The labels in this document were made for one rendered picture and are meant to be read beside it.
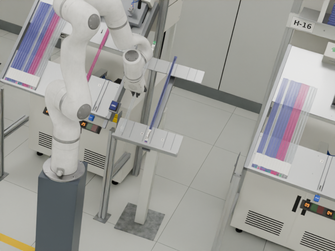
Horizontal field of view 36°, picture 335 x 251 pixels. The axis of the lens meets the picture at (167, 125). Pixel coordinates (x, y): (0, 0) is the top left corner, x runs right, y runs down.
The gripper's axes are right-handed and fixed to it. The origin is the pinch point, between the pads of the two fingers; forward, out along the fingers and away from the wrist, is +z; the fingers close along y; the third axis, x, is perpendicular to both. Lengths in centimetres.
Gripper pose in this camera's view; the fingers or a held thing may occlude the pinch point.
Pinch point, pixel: (135, 92)
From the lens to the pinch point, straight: 256.2
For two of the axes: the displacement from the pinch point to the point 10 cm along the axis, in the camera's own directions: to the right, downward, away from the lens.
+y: 9.5, 2.8, -1.5
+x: 3.2, -8.4, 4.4
